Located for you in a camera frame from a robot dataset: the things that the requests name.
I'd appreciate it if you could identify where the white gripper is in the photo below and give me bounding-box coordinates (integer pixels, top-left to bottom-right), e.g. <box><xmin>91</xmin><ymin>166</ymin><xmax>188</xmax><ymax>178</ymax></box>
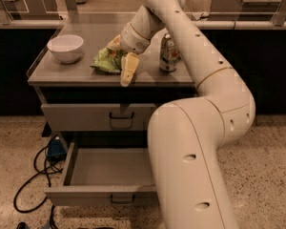
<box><xmin>107</xmin><ymin>23</ymin><xmax>150</xmax><ymax>87</ymax></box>

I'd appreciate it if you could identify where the green jalapeno chip bag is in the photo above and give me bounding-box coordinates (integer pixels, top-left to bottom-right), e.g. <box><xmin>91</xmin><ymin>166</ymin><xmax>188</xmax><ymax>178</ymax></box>
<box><xmin>91</xmin><ymin>48</ymin><xmax>125</xmax><ymax>74</ymax></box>

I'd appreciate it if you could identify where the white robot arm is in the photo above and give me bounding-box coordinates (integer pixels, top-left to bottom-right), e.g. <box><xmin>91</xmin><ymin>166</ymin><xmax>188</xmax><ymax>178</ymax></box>
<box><xmin>113</xmin><ymin>0</ymin><xmax>255</xmax><ymax>229</ymax></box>

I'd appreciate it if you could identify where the grey drawer cabinet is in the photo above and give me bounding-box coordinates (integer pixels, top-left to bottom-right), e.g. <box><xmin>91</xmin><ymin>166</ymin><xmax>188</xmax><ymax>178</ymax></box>
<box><xmin>29</xmin><ymin>12</ymin><xmax>195</xmax><ymax>148</ymax></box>

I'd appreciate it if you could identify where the closed upper grey drawer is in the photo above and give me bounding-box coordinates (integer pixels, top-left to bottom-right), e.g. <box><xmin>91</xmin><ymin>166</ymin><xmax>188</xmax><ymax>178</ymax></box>
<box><xmin>41</xmin><ymin>104</ymin><xmax>156</xmax><ymax>131</ymax></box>

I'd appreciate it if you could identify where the open lower grey drawer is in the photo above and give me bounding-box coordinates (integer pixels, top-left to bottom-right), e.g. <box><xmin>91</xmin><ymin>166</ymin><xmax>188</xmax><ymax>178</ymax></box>
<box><xmin>45</xmin><ymin>143</ymin><xmax>158</xmax><ymax>206</ymax></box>

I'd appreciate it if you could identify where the white ceramic bowl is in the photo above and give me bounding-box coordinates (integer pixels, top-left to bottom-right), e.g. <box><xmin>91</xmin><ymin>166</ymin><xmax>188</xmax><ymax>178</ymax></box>
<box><xmin>47</xmin><ymin>34</ymin><xmax>84</xmax><ymax>64</ymax></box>

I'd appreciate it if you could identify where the far left grey counter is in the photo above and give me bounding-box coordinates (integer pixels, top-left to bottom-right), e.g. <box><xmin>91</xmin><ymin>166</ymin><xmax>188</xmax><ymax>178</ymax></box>
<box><xmin>0</xmin><ymin>0</ymin><xmax>59</xmax><ymax>24</ymax></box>

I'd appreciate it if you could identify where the grey counter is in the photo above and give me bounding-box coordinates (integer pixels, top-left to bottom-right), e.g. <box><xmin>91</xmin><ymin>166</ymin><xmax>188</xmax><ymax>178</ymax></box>
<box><xmin>209</xmin><ymin>0</ymin><xmax>281</xmax><ymax>21</ymax></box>
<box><xmin>0</xmin><ymin>0</ymin><xmax>59</xmax><ymax>24</ymax></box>

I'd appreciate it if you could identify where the far right grey counter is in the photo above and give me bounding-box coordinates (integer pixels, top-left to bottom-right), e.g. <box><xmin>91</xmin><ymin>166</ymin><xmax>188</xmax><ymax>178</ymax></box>
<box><xmin>209</xmin><ymin>0</ymin><xmax>281</xmax><ymax>21</ymax></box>

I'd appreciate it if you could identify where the blue power box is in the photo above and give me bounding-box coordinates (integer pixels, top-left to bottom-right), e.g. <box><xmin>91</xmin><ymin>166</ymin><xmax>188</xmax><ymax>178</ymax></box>
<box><xmin>46</xmin><ymin>137</ymin><xmax>67</xmax><ymax>161</ymax></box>

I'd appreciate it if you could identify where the black upper drawer handle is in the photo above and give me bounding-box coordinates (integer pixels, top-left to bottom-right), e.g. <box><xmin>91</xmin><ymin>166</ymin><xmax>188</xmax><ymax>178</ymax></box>
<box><xmin>109</xmin><ymin>112</ymin><xmax>134</xmax><ymax>120</ymax></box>

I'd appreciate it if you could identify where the black drawer handle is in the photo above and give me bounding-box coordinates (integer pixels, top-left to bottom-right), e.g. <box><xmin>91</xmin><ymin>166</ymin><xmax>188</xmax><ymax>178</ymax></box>
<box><xmin>109</xmin><ymin>112</ymin><xmax>134</xmax><ymax>120</ymax></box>
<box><xmin>110</xmin><ymin>195</ymin><xmax>135</xmax><ymax>205</ymax></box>

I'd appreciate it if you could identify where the white counter rail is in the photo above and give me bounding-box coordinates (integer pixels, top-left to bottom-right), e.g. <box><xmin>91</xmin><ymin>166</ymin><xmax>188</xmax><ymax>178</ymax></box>
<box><xmin>0</xmin><ymin>20</ymin><xmax>286</xmax><ymax>31</ymax></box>

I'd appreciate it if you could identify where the black floor cable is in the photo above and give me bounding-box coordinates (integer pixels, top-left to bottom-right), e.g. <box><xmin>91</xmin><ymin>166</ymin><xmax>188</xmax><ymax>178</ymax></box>
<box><xmin>12</xmin><ymin>145</ymin><xmax>64</xmax><ymax>229</ymax></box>

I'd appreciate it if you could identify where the black lower drawer handle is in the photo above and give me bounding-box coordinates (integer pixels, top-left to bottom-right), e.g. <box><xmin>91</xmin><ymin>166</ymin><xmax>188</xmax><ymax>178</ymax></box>
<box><xmin>110</xmin><ymin>195</ymin><xmax>135</xmax><ymax>205</ymax></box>

